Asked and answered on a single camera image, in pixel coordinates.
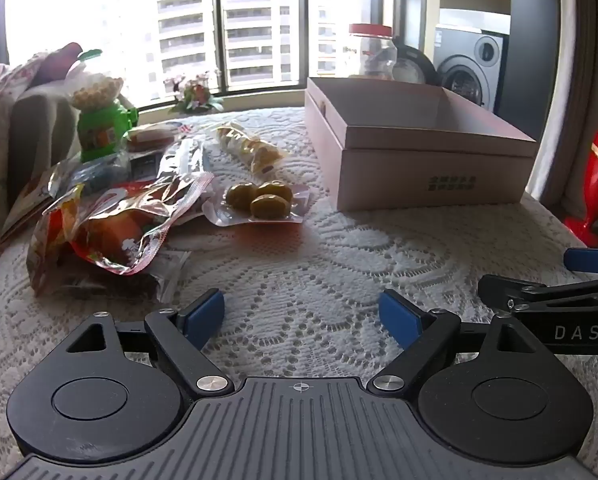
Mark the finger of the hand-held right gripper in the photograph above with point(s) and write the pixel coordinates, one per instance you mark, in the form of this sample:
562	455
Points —
591	260
509	287

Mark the clear silver snack packet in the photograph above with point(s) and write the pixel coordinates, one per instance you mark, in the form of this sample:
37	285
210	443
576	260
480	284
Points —
179	160

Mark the green olive packet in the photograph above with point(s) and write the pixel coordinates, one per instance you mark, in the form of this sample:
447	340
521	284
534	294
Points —
259	202

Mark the grey framed panel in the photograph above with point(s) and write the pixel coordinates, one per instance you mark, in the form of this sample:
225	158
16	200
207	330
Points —
409	10

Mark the grey washing machine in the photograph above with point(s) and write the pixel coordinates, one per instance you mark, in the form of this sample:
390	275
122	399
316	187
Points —
474	70

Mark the green toy candy bottle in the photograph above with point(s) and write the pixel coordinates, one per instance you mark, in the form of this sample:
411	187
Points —
99	130

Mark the small potted flowers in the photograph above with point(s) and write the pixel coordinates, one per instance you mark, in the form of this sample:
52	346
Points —
194	95

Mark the black round clock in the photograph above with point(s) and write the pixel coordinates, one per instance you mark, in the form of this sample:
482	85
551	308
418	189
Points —
421	62

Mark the white cabinet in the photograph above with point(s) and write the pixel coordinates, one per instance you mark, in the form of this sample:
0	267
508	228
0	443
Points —
544	160

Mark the white lace tablecloth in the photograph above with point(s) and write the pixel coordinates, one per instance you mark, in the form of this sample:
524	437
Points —
329	260

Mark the grey cushion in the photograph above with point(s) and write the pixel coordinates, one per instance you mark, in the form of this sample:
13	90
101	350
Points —
34	130

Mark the colourful booklet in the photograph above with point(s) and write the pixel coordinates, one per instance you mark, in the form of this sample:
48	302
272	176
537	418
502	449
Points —
26	205

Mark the pink cardboard box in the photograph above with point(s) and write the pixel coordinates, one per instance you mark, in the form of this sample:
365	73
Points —
429	180

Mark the brown bun packet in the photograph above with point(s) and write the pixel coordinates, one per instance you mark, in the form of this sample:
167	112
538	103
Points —
151	137

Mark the black window frame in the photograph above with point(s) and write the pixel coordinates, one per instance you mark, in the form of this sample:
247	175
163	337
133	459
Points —
216	25

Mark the red orange snack packet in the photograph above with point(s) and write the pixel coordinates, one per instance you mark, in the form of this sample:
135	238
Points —
109	235

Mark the clear dark snack packet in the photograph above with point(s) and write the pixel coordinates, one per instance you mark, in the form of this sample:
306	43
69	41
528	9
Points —
171	267

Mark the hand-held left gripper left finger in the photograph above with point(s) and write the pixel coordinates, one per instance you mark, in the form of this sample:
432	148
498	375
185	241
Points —
206	317

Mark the small cakes packet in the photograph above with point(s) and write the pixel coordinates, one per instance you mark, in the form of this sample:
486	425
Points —
249	147

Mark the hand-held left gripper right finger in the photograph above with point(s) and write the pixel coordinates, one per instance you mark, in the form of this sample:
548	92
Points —
396	315

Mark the blue snack packet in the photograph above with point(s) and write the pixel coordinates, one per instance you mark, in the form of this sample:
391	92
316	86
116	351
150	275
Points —
96	175

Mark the clear jar with red lid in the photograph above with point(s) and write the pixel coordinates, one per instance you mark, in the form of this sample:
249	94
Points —
374	55

